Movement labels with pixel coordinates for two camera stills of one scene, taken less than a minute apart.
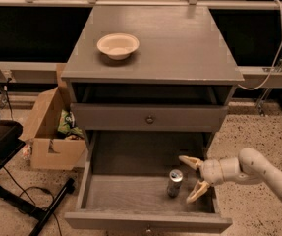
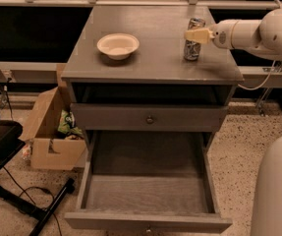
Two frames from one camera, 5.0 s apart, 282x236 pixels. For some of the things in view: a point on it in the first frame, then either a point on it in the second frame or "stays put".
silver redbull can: (174, 184) to (192, 49)
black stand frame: (2, 139) stays put
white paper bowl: (118, 46) stays put
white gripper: (210, 171) to (221, 34)
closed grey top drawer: (148, 117) stays put
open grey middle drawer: (136, 182) stays put
